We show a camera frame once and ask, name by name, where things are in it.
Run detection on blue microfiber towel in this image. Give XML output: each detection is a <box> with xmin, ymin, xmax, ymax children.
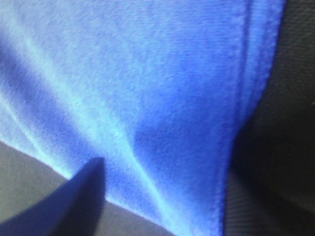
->
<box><xmin>0</xmin><ymin>0</ymin><xmax>285</xmax><ymax>236</ymax></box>

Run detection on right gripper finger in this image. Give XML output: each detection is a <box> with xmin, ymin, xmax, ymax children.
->
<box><xmin>0</xmin><ymin>157</ymin><xmax>105</xmax><ymax>236</ymax></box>

